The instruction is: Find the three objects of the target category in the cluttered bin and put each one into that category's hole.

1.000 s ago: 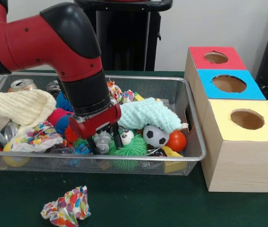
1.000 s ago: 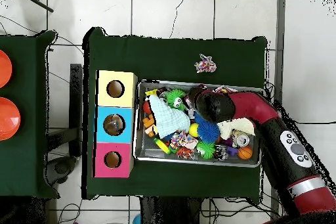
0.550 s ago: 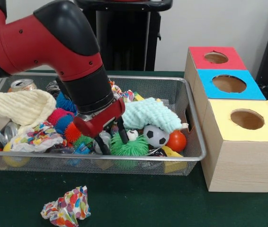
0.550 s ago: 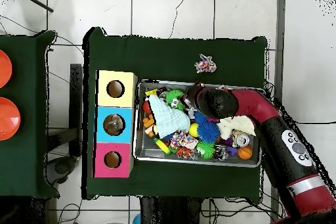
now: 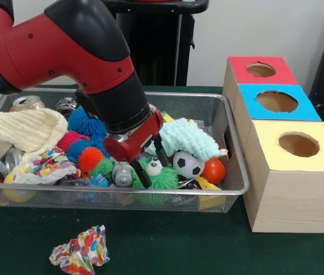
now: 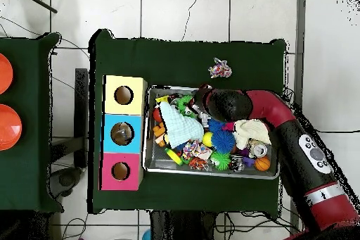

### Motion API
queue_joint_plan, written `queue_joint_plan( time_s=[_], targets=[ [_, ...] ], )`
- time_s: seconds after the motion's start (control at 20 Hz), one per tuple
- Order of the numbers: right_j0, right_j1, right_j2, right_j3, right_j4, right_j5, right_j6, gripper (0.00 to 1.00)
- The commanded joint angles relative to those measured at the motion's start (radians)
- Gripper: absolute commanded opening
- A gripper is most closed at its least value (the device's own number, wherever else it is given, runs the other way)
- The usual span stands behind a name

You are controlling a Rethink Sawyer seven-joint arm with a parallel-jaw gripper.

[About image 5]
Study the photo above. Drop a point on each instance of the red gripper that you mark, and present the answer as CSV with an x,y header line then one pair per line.
x,y
136,137

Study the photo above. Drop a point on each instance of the mint green waffle cloth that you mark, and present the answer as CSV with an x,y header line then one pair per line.
x,y
190,140

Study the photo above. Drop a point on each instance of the cream waffle cloth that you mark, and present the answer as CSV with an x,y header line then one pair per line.
x,y
19,129

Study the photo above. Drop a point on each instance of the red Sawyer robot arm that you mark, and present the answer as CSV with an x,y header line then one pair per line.
x,y
59,51

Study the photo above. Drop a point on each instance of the wooden box with three holes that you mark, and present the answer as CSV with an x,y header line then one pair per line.
x,y
291,189

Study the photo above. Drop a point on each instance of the green fuzzy toy with eyes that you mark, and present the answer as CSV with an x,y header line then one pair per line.
x,y
165,177

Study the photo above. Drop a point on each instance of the grey robot toy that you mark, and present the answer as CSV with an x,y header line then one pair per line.
x,y
122,175

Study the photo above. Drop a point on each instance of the black and white soccer ball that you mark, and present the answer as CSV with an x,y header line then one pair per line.
x,y
188,165

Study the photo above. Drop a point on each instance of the orange spiky ball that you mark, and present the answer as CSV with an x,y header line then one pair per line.
x,y
90,159

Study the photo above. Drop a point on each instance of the yellow cheese wedge toy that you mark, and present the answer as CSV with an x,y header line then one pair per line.
x,y
208,186

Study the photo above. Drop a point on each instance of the red ball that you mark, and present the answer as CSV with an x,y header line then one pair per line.
x,y
214,170

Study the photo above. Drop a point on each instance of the blue spiky ball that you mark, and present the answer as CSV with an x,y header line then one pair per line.
x,y
82,123

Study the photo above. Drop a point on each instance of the crushed silver can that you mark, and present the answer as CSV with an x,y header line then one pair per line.
x,y
27,103

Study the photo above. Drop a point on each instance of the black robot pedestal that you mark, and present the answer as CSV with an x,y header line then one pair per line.
x,y
156,51

